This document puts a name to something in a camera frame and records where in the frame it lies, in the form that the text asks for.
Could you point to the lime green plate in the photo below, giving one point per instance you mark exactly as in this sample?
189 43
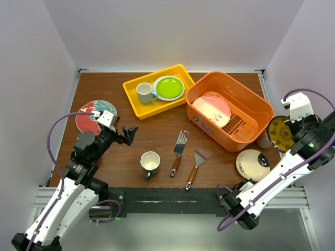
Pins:
169 87

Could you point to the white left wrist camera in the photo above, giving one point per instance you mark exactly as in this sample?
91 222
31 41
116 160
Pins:
105 118

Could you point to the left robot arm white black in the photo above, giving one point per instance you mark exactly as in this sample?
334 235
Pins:
76 193

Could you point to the beige purple cup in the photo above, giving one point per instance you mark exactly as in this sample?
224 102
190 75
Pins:
263 141

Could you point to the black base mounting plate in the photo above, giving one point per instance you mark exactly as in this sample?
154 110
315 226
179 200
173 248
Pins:
162 201

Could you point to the cream plate black mark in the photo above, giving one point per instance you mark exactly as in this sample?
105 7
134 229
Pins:
252 164

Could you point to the orange plastic dish bin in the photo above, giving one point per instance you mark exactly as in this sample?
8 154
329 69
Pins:
250 113

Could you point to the light blue mug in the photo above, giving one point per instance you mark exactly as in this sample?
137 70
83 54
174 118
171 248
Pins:
146 93

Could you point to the pink and cream plate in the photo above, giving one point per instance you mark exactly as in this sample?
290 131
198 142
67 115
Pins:
213 108

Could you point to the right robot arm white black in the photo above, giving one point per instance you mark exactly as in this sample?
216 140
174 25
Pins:
246 202

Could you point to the red and teal plate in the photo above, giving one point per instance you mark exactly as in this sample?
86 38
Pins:
88 123

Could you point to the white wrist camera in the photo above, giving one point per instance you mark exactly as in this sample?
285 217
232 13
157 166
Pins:
299 107
105 118

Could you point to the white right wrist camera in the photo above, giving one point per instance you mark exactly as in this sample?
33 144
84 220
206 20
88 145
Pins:
299 107

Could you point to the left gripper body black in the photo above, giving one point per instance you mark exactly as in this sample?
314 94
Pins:
107 137

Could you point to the solid spatula wooden handle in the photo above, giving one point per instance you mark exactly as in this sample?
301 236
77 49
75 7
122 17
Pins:
200 156

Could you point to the yellow plastic tray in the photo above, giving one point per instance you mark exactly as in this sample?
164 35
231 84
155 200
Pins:
143 111

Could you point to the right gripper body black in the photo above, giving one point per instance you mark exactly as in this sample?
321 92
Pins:
307 122

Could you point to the yellow patterned plate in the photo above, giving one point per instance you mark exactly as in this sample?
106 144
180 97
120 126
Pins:
279 134

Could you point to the white cup green handle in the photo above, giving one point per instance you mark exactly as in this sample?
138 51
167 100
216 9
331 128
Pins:
150 162

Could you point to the white scalloped plate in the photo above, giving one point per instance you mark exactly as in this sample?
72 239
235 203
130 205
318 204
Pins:
168 99

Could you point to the slotted spatula wooden handle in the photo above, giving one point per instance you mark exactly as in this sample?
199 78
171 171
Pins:
178 150

